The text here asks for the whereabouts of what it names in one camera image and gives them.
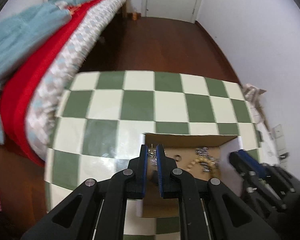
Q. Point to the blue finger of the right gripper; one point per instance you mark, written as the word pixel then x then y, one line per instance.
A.
pixel 252 163

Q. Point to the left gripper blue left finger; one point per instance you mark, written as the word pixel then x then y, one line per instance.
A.
pixel 136 186

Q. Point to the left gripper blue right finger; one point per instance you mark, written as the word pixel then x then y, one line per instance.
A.
pixel 168 188

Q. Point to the white cardboard box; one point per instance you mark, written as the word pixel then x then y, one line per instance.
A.
pixel 182 148

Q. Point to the white paper sheet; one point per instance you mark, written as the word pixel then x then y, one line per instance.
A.
pixel 267 151

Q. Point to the black charger plug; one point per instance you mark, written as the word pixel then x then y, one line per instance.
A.
pixel 284 156

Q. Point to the green white checkered tablecloth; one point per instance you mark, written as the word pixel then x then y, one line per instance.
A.
pixel 102 117

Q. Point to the patterned white mattress sheet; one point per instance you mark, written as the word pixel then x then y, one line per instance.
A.
pixel 40 114

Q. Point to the red bedspread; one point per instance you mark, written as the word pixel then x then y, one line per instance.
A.
pixel 19 89

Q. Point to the teal blanket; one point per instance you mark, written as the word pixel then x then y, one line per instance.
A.
pixel 22 34

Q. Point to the white wall socket strip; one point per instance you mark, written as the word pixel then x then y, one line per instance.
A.
pixel 280 144

